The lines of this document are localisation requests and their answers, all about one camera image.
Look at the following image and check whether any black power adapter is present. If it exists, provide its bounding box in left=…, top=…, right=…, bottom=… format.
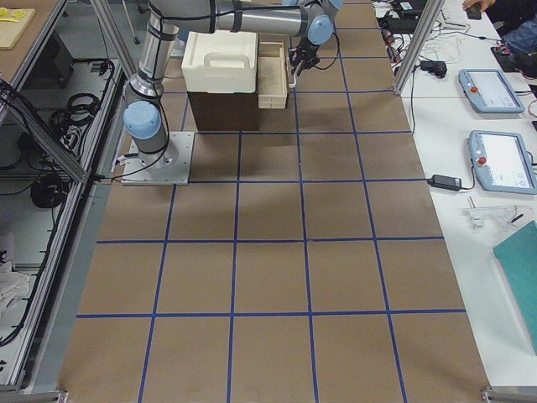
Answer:
left=427, top=175, right=462, bottom=191

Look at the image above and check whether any aluminium frame post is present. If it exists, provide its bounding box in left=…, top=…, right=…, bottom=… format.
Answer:
left=393, top=0, right=445, bottom=96

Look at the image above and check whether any teach pendant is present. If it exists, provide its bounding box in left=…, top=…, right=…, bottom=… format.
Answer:
left=458, top=69, right=525, bottom=113
left=467, top=130, right=536, bottom=195

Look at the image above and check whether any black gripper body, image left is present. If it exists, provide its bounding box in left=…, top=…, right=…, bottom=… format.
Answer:
left=288, top=38, right=320, bottom=70

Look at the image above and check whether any white plastic crate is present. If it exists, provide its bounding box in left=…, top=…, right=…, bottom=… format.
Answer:
left=181, top=30, right=258, bottom=93

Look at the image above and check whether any metal base plate, image left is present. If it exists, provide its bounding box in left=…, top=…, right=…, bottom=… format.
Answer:
left=120, top=131, right=195, bottom=186

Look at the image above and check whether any clear plastic part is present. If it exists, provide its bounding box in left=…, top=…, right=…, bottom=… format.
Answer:
left=462, top=196, right=535, bottom=230

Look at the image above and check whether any teach pendant upper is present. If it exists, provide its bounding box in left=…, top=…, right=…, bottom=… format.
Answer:
left=458, top=69, right=525, bottom=113

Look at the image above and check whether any black braided cable, arm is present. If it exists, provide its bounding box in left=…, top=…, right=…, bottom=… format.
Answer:
left=312, top=29, right=341, bottom=71

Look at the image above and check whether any grey robot arm, image left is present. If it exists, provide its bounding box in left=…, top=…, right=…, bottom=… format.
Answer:
left=123, top=1, right=342, bottom=169

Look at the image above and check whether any dark wooden drawer cabinet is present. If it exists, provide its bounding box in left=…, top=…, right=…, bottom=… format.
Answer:
left=187, top=92, right=259, bottom=132

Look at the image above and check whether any teach pendant lower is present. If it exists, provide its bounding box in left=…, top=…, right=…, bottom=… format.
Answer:
left=467, top=130, right=536, bottom=195

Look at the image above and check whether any teal book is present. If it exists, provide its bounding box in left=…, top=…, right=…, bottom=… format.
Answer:
left=493, top=221, right=536, bottom=345

